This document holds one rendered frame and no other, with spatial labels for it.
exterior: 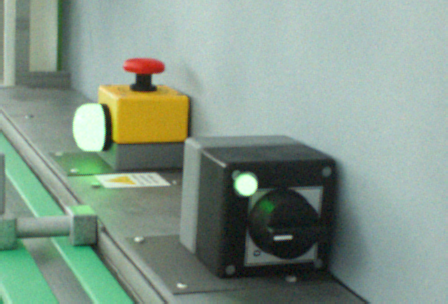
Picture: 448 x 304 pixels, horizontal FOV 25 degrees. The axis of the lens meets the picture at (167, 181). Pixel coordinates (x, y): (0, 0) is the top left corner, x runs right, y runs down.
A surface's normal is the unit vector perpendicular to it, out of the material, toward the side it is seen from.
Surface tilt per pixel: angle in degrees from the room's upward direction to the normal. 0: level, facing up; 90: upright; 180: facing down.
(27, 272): 90
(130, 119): 90
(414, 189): 0
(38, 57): 90
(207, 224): 0
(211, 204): 0
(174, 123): 90
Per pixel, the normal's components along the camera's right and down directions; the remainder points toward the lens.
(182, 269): 0.05, -0.97
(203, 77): -0.95, 0.04
